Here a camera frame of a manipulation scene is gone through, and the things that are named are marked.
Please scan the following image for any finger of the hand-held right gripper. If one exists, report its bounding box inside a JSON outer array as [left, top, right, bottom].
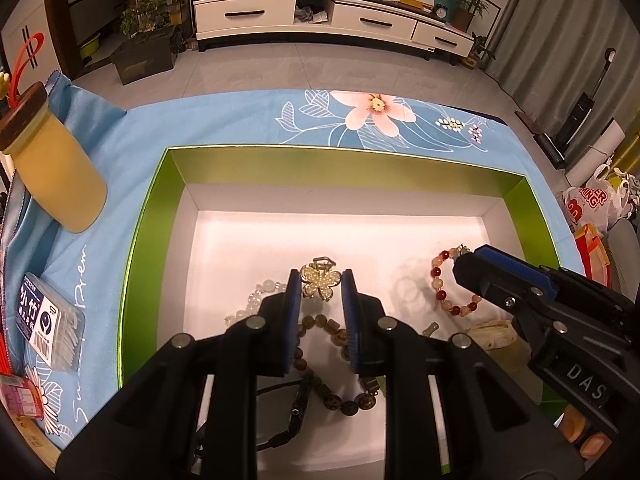
[[474, 244, 637, 317], [451, 252, 632, 353]]

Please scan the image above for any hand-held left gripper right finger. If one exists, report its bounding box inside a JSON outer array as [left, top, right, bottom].
[[341, 268, 586, 480]]

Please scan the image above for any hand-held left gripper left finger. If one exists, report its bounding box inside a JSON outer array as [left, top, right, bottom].
[[55, 268, 303, 480]]

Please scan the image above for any rhinestone butterfly hair clip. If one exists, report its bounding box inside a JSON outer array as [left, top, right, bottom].
[[299, 257, 344, 302]]

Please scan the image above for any clear bead bracelet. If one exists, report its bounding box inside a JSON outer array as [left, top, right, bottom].
[[224, 277, 291, 327]]

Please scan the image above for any red and white bead bracelet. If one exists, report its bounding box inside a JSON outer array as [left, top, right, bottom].
[[429, 244, 484, 317]]

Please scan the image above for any cream wristwatch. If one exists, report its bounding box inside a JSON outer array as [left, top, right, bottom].
[[464, 319, 519, 352]]

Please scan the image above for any brown bead bracelet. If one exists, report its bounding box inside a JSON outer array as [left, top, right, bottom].
[[292, 311, 387, 417]]

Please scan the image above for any green cardboard box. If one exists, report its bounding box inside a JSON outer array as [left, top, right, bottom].
[[117, 145, 568, 480]]

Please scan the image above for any person's right hand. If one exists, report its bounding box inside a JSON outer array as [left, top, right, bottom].
[[554, 404, 614, 459]]

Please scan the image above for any red box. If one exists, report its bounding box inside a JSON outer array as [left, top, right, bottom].
[[574, 221, 615, 288]]

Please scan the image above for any plastic bag with red print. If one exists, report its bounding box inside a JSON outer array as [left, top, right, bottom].
[[561, 164, 638, 234]]

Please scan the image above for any white roll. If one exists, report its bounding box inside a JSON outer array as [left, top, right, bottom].
[[565, 119, 627, 187]]

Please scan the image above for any upright vacuum cleaner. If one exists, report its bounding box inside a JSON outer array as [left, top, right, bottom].
[[531, 47, 619, 170]]

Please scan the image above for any blue floral tablecloth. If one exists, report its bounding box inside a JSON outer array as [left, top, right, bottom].
[[0, 72, 601, 452]]

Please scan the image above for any small floor plant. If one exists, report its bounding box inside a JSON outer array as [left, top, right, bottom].
[[467, 34, 496, 70]]

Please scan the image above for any clear toothpick box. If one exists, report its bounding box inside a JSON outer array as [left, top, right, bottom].
[[21, 271, 87, 374]]

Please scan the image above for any grey curtain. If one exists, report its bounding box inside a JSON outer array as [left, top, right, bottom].
[[479, 0, 640, 128]]

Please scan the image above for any potted plant in brown pot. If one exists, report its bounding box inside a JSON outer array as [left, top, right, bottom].
[[451, 0, 490, 32]]

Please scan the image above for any yellow cup with brown lid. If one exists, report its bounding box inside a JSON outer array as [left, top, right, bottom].
[[0, 82, 108, 234]]

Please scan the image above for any pink packet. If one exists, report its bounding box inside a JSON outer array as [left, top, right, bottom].
[[0, 371, 47, 419]]

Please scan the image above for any white tv cabinet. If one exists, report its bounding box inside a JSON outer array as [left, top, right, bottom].
[[192, 0, 476, 61]]

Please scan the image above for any potted plant in dark planter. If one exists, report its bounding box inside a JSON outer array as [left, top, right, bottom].
[[109, 0, 187, 87]]

